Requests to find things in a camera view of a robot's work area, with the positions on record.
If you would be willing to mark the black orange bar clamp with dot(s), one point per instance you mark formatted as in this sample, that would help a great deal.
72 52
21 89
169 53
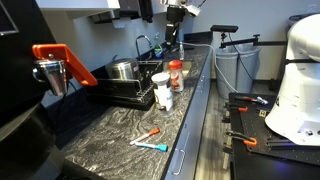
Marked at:
246 140
250 99
238 108

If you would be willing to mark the orange capped marker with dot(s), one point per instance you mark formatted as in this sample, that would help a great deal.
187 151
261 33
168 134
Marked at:
146 135

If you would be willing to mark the black metal rails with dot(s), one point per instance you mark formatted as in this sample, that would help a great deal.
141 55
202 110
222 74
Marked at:
293 144

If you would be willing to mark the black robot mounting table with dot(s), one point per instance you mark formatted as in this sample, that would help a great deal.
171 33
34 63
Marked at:
253 160

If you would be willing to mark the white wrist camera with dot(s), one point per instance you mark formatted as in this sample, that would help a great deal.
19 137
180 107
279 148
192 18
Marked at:
193 10

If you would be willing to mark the black paper towel dispenser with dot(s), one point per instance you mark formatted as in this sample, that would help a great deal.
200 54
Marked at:
128 8

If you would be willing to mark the black steel coffee machine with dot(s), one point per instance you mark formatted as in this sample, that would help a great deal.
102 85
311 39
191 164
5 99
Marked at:
20 133

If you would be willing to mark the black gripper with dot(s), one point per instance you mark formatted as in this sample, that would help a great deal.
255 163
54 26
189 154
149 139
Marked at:
175 16

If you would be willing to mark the grey trash bin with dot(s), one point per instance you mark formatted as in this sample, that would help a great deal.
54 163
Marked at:
250 70
226 73

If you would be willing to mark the chrome gooseneck faucet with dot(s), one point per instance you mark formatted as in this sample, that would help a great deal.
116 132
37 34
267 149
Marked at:
137 46

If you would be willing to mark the white can brown print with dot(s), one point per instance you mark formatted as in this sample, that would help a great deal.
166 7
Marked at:
162 93

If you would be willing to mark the clear small bottle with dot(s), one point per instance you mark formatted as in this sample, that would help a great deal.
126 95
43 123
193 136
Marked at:
181 51

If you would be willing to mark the black stand camera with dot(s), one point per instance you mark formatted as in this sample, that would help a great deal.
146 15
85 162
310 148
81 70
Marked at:
224 28

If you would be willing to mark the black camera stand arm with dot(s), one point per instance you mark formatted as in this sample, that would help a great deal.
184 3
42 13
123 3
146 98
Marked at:
253 41

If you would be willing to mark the white upper cabinet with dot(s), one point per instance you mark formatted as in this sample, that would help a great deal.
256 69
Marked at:
76 5

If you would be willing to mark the orange machine lever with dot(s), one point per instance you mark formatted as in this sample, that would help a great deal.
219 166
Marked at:
73 63

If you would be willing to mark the stainless steel pot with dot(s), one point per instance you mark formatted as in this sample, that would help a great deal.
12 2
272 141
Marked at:
122 69

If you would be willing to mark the steel machine cup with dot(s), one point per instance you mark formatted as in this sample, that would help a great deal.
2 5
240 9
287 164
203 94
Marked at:
53 76

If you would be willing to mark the green dish soap bottle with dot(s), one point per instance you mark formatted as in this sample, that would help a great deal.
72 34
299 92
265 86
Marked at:
158 50

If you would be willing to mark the white bottle orange lid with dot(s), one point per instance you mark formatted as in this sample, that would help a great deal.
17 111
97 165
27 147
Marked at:
176 76

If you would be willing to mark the blue capped marker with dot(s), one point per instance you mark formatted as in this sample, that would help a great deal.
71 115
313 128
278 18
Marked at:
151 146

